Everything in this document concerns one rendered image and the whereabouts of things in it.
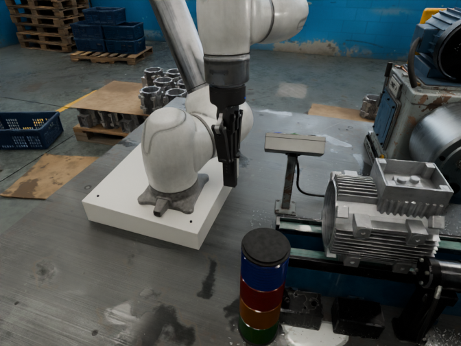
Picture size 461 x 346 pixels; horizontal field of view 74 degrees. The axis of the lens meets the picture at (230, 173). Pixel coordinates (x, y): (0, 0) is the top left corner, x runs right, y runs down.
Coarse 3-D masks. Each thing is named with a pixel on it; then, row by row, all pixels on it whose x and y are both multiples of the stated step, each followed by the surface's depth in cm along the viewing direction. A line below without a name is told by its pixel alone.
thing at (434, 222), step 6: (330, 174) 73; (336, 210) 63; (342, 210) 61; (336, 216) 62; (342, 216) 61; (432, 216) 59; (438, 216) 59; (432, 222) 59; (438, 222) 59; (444, 222) 59; (432, 228) 59; (438, 228) 59; (444, 228) 58; (324, 252) 70; (414, 264) 66
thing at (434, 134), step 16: (432, 112) 93; (448, 112) 86; (416, 128) 93; (432, 128) 87; (448, 128) 82; (416, 144) 92; (432, 144) 84; (448, 144) 79; (416, 160) 92; (432, 160) 82; (448, 160) 80; (448, 176) 83
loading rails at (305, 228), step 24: (288, 216) 83; (312, 240) 81; (456, 240) 77; (288, 264) 73; (312, 264) 71; (336, 264) 70; (360, 264) 70; (288, 288) 76; (312, 288) 76; (336, 288) 75; (360, 288) 73; (384, 288) 72; (408, 288) 70; (456, 312) 72
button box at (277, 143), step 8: (272, 136) 88; (280, 136) 88; (288, 136) 88; (296, 136) 87; (304, 136) 87; (312, 136) 87; (272, 144) 88; (280, 144) 88; (288, 144) 87; (296, 144) 87; (304, 144) 87; (312, 144) 87; (320, 144) 86; (280, 152) 93; (296, 152) 89; (304, 152) 87; (312, 152) 86; (320, 152) 86
